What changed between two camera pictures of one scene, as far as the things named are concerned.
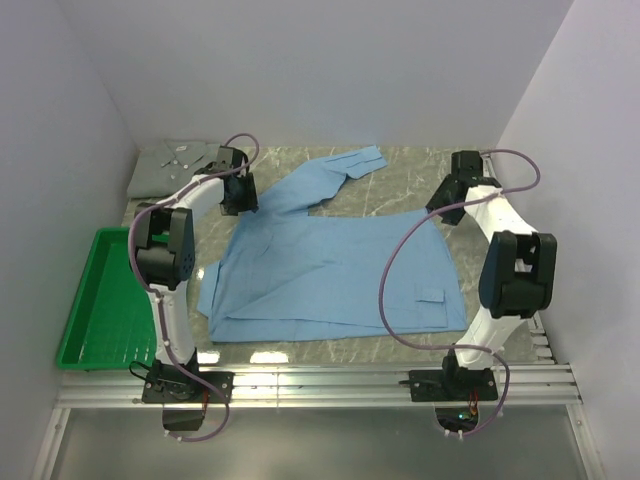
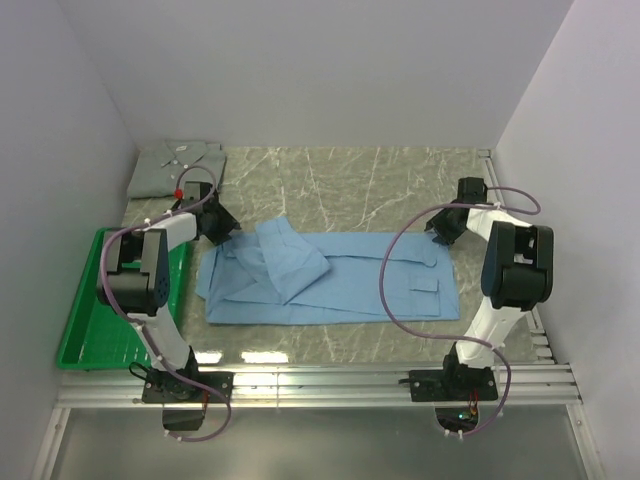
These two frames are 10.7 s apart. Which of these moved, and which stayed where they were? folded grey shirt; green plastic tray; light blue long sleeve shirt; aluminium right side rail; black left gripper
Moved: black left gripper; light blue long sleeve shirt
Stayed: aluminium right side rail; folded grey shirt; green plastic tray
